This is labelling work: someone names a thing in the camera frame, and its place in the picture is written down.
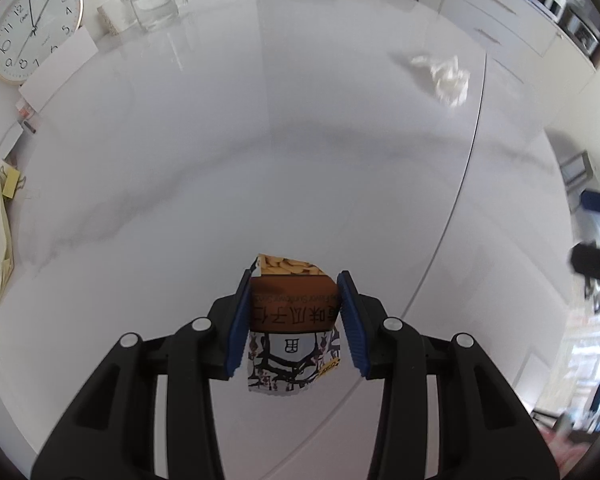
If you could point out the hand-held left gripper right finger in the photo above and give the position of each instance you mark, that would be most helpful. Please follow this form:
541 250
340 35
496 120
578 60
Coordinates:
352 332

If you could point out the brown and white snack packet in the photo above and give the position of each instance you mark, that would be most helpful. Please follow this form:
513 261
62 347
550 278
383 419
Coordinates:
292 305

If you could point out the round white wall clock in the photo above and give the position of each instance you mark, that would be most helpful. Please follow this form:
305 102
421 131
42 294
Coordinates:
35 27

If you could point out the small beige box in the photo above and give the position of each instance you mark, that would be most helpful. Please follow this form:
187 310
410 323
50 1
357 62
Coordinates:
111 19

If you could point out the crumpled white tissue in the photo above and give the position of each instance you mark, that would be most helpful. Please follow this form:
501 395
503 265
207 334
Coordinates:
445 77

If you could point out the white card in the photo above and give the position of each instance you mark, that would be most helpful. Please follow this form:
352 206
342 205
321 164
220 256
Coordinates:
60 70

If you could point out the yellow sticky notes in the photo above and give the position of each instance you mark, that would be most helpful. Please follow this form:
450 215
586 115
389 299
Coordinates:
10 180

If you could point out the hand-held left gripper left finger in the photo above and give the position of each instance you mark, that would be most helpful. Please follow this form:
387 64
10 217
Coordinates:
237 332

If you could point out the grey metal frame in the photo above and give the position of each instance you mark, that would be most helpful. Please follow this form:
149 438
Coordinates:
576 167

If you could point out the white drawer cabinet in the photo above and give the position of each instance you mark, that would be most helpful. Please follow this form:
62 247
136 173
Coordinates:
510 15

